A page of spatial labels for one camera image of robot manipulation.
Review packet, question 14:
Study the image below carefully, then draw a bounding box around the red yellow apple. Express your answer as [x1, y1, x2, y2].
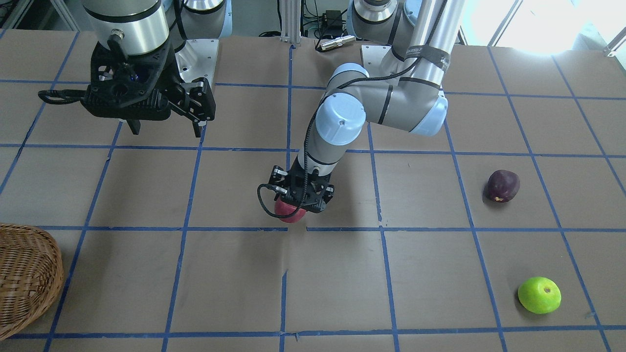
[273, 198, 307, 223]

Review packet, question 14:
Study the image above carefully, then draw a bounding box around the dark red apple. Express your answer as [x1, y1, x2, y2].
[485, 170, 520, 203]

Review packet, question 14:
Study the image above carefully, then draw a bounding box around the green apple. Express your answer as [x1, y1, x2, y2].
[517, 277, 562, 314]

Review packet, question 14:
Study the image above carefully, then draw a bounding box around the wicker basket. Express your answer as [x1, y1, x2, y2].
[0, 223, 64, 340]

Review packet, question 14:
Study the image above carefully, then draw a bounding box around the silver cylinder metal part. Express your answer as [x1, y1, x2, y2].
[315, 34, 357, 53]

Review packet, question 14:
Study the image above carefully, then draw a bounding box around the black power adapter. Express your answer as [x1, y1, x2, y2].
[319, 10, 343, 31]

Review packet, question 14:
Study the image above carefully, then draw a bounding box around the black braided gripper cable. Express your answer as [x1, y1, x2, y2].
[257, 46, 450, 220]

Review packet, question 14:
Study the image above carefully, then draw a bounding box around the aluminium frame post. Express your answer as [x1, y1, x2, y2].
[279, 0, 302, 47]

